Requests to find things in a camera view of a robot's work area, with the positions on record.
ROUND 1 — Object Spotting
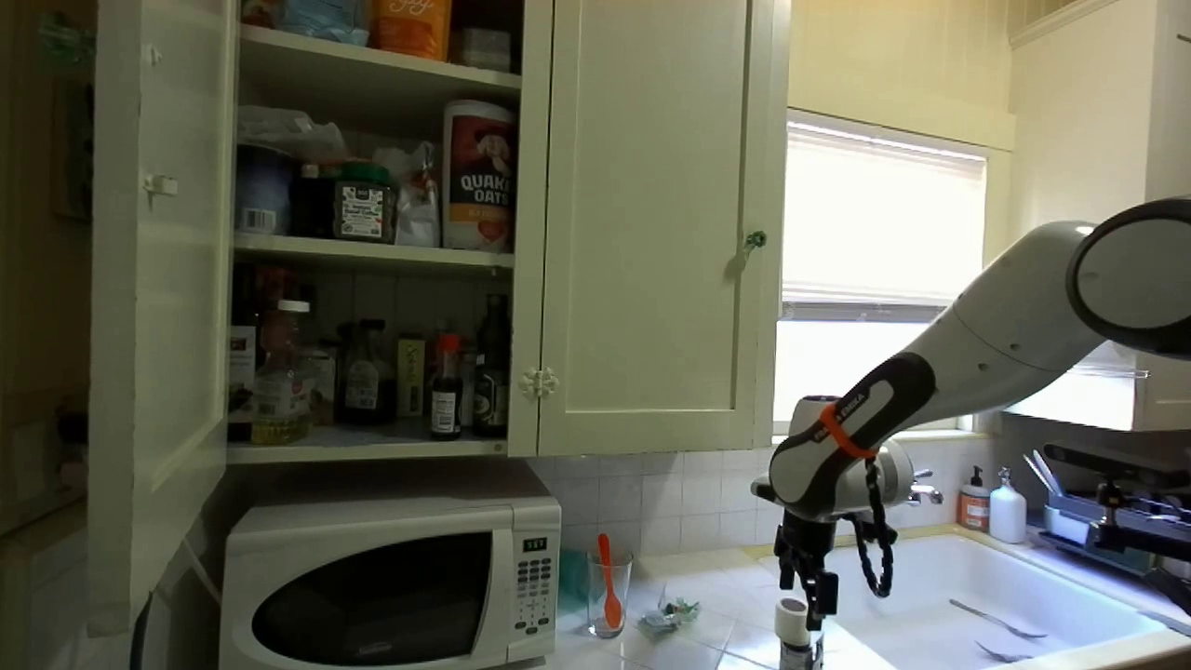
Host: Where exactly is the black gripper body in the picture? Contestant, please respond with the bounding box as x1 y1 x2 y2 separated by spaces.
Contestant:
773 514 839 618

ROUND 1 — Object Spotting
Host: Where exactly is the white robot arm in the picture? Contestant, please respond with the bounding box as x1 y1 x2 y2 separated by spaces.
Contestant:
753 196 1191 637

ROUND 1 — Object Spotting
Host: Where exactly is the blue tape dispenser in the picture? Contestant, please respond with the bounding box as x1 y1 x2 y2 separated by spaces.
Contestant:
779 642 821 670

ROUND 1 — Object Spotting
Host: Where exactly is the open cabinet door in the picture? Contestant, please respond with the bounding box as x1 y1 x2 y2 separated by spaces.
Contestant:
87 0 240 637

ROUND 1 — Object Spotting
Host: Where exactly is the white kitchen sink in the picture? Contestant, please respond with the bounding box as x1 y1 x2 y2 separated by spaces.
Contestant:
821 531 1191 670

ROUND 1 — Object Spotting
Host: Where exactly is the brown soap bottle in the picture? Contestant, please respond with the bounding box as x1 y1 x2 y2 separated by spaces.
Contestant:
955 469 989 531

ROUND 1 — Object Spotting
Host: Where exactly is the clear drinking glass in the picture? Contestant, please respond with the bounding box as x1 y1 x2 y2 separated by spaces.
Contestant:
584 554 633 642

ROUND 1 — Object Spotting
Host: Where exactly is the orange spatula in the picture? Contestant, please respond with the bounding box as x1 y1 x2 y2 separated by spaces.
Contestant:
594 531 627 633

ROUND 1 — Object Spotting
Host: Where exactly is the white soap bottle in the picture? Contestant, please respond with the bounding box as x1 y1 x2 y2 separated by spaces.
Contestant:
989 482 1029 544

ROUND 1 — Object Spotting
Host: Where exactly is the white window blind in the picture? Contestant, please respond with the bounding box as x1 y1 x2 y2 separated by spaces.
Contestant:
782 116 988 304

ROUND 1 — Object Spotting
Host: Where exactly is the tall dark bottle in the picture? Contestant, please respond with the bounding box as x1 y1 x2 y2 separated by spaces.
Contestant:
472 293 509 439

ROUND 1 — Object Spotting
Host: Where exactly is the white microwave oven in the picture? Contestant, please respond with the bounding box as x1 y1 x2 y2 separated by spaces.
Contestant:
221 495 563 670

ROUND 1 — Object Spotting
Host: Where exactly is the dark sauce bottle red cap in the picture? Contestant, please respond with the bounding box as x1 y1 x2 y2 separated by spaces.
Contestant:
428 333 460 439

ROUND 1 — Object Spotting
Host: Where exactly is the dark glass jar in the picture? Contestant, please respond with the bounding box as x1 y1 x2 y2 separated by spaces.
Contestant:
340 320 390 423

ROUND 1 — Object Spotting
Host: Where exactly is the oats canister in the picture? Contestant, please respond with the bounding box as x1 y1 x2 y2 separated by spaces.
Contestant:
444 101 515 255

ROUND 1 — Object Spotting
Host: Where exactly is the yellow liquid bottle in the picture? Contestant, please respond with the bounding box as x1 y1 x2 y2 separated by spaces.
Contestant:
248 297 311 447

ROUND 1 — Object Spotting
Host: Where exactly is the green lid spice jar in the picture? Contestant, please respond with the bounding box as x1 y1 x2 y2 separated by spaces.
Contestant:
335 164 390 243

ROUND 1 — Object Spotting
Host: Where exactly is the cream upper cabinet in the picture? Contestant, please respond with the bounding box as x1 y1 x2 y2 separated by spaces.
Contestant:
87 0 792 637

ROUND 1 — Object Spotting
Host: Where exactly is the orange snack bag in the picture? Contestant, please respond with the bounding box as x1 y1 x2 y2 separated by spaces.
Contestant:
371 0 454 60

